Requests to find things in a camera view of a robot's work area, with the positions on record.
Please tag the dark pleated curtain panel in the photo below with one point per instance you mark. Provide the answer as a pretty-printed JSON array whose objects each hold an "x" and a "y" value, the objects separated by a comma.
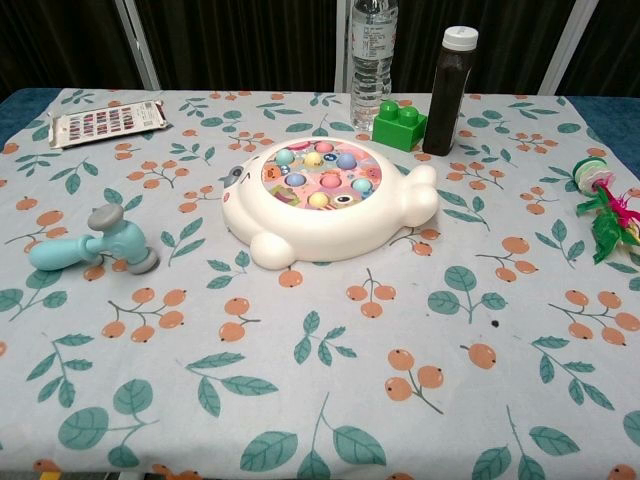
[
  {"x": 60, "y": 40},
  {"x": 615, "y": 45},
  {"x": 240, "y": 40},
  {"x": 505, "y": 40}
]

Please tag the feather shuttlecock toy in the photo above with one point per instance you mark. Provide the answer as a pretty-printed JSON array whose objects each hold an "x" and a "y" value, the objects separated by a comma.
[{"x": 612, "y": 220}]

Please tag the white fishing toy game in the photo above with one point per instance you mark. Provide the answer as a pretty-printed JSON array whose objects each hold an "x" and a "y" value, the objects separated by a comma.
[{"x": 350, "y": 235}]

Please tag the dark brown bottle white cap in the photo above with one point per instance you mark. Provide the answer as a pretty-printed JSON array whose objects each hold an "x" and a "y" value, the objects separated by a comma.
[{"x": 447, "y": 100}]

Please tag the grey metal screen post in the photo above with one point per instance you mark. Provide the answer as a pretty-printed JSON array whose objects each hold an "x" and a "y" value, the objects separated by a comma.
[
  {"x": 344, "y": 45},
  {"x": 565, "y": 45},
  {"x": 137, "y": 45}
]

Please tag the teal and grey toy hammer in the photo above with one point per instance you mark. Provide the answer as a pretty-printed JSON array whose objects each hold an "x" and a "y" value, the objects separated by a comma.
[{"x": 120, "y": 241}]

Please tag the green plastic building block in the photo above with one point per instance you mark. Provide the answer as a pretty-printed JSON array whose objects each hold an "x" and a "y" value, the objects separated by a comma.
[{"x": 395, "y": 132}]

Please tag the clear plastic water bottle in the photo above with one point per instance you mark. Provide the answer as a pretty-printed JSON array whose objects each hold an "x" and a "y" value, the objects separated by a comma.
[{"x": 372, "y": 75}]

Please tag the nail sticker sheet pack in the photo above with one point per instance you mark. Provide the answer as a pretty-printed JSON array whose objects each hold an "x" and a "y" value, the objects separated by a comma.
[{"x": 105, "y": 122}]

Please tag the floral print tablecloth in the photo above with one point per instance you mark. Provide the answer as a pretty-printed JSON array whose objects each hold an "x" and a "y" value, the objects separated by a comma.
[{"x": 320, "y": 375}]

